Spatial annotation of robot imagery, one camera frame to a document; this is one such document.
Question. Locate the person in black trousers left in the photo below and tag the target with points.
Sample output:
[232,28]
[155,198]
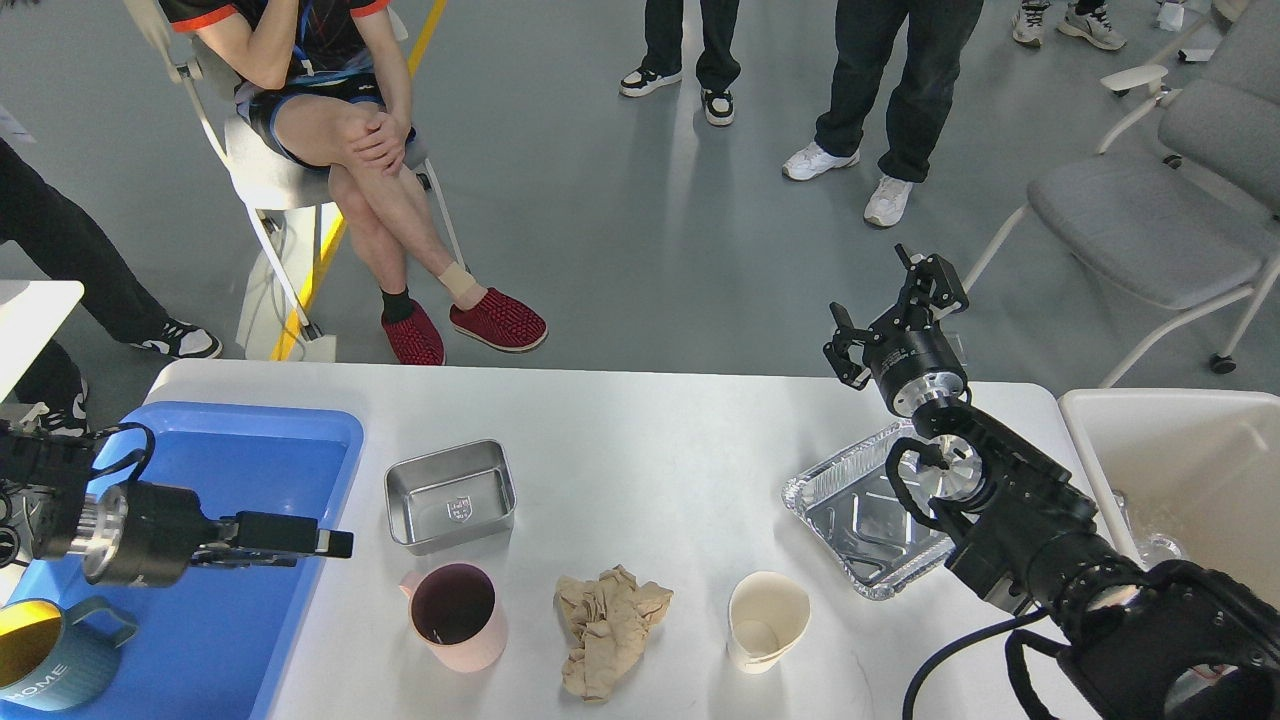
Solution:
[62,240]

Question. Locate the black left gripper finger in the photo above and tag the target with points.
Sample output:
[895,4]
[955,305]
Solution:
[234,560]
[251,531]

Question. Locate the white plastic waste bin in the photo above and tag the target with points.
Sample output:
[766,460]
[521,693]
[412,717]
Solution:
[1185,474]

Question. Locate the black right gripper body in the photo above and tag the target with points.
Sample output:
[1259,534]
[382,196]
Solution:
[912,368]

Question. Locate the white paper cup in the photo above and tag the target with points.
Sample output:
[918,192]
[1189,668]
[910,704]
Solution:
[768,614]

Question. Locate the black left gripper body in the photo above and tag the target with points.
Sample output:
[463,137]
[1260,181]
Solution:
[145,535]

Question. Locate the white folding chair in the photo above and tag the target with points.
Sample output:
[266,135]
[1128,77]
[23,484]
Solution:
[263,179]

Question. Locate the seated person red shoes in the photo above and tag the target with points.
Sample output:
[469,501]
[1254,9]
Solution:
[325,83]

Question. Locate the white side table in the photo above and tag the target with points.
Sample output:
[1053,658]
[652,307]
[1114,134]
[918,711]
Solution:
[31,312]

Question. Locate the blue plastic tray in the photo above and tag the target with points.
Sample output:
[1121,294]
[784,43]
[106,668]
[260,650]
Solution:
[214,644]

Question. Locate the pink plastic mug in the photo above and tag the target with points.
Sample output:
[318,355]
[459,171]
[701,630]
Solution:
[456,610]

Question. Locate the teal mug yellow inside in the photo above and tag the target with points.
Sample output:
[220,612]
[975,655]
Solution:
[53,658]

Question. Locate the crumpled brown paper napkin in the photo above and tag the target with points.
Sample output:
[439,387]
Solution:
[610,619]

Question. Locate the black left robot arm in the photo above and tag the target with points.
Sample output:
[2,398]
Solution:
[85,496]

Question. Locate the aluminium foil tray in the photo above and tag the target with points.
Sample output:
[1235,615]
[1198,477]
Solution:
[848,502]

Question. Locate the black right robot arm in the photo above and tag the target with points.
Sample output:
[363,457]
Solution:
[1173,642]

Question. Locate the grey padded chair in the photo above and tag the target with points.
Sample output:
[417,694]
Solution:
[1144,225]

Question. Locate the person grey sneakers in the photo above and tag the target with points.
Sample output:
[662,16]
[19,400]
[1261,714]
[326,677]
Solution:
[1083,19]

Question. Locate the stainless steel rectangular tin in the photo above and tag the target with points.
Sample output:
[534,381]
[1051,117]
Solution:
[457,495]

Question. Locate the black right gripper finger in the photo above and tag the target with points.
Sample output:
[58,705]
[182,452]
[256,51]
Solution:
[838,351]
[931,290]

